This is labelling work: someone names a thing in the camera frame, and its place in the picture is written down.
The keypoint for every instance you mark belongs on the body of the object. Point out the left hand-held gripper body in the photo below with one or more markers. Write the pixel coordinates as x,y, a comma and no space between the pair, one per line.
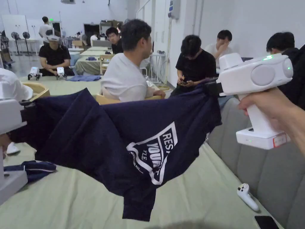
10,114

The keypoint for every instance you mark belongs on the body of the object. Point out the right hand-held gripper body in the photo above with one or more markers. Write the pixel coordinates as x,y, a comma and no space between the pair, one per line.
240,76

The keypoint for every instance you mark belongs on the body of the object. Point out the dark blue printed shirt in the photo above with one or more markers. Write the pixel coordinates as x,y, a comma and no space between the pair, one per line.
95,133

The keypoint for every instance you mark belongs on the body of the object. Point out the person's right forearm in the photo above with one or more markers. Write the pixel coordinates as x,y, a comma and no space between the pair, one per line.
299,133

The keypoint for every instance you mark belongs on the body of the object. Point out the person's right hand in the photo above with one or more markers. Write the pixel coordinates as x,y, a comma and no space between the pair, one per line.
274,105

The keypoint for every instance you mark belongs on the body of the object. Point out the spare hand-held gripper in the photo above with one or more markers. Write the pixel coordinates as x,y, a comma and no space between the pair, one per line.
61,72
34,72

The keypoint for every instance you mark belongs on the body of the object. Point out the dark blue white-striped garment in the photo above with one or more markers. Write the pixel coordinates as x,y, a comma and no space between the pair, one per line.
35,168

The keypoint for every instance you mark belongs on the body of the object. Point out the bed with pale green sheet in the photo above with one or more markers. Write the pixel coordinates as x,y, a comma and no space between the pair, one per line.
64,87
91,65
71,205

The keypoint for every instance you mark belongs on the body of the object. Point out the black standing fan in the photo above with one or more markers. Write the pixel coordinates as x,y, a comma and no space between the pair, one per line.
15,38
26,39

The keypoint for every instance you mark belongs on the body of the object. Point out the cardboard carton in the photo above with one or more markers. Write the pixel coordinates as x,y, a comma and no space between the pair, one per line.
78,44

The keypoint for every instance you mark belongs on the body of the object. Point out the grey padded headboard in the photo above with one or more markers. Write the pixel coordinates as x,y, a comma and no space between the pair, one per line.
269,171

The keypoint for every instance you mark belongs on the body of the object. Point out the white hand controller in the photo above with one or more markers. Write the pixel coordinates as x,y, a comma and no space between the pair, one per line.
246,196

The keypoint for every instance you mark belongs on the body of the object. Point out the black phone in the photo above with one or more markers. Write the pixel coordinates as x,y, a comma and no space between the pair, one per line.
265,223

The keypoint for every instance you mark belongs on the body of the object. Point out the grey wall box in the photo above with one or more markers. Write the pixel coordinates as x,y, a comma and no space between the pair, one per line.
174,9

